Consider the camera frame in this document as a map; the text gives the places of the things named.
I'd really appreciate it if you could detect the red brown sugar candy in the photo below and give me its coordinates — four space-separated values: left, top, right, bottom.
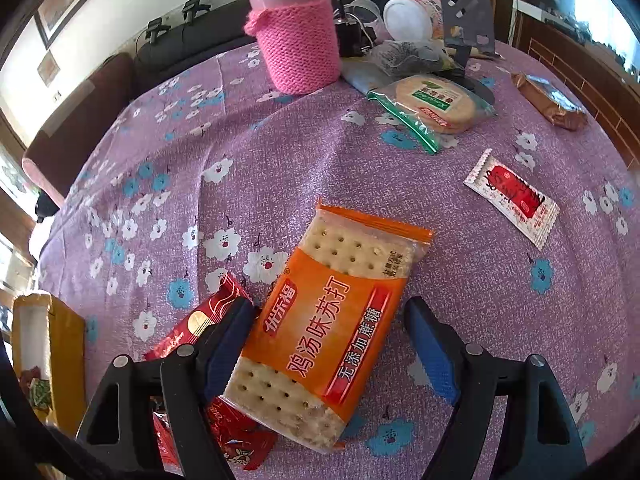
153 399 278 471

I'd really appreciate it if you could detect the red golden crown wafer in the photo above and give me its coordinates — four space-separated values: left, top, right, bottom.
144 272 250 361

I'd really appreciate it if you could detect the orange soda cracker packet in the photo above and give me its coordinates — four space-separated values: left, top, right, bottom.
222 205 433 454

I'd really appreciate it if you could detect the green candy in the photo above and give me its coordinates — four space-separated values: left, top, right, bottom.
27 377 52 414

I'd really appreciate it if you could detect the white red candy sachet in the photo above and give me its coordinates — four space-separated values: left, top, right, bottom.
464 148 560 250

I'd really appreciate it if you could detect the purple floral tablecloth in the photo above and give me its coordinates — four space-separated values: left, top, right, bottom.
40 46 639 460

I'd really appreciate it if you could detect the maroon armchair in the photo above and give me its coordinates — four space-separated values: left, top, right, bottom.
22 53 134 206

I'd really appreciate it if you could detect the round cracker packet green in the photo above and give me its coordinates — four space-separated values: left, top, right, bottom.
367 75 496 154

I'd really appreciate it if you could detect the brown snack bar packet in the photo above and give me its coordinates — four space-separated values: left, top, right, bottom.
511 73 588 131

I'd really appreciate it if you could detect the wooden tv cabinet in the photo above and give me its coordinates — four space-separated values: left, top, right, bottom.
491 0 639 177

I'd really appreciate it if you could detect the dark tea bag packet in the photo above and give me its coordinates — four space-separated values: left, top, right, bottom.
368 40 460 78

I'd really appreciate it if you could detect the black phone stand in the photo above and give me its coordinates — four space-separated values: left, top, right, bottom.
442 0 496 105

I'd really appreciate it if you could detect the white plastic jar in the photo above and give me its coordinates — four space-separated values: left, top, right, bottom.
383 0 444 41

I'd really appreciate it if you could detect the pink knit-sleeved bottle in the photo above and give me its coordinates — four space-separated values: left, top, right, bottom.
244 0 341 96

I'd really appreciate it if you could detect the black leather sofa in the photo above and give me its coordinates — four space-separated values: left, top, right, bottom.
134 0 390 94

